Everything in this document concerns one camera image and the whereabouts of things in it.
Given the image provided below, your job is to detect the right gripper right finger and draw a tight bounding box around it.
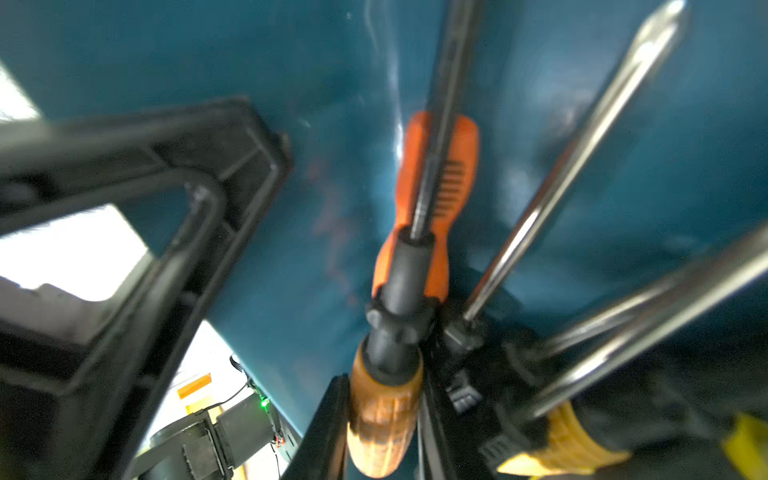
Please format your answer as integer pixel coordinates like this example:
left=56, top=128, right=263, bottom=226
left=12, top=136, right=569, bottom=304
left=418, top=371, right=494, bottom=479

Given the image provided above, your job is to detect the teal plastic storage tray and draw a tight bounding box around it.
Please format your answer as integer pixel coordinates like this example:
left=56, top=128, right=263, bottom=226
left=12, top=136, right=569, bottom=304
left=1, top=1, right=767, bottom=479

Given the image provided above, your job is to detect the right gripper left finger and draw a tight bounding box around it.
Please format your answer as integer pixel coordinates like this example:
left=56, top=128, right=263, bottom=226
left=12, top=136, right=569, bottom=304
left=281, top=374, right=350, bottom=480

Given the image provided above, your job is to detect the black yellow screwdriver in tray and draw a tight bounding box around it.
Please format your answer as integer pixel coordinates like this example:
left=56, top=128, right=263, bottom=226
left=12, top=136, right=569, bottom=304
left=491, top=225, right=767, bottom=477

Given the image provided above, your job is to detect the wooden orange handle screwdriver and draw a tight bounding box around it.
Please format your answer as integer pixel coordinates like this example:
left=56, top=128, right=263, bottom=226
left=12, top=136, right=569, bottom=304
left=347, top=1, right=482, bottom=478

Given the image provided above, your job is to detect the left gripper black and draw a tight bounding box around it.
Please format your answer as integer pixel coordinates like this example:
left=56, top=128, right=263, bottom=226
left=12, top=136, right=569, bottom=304
left=1, top=98, right=294, bottom=479

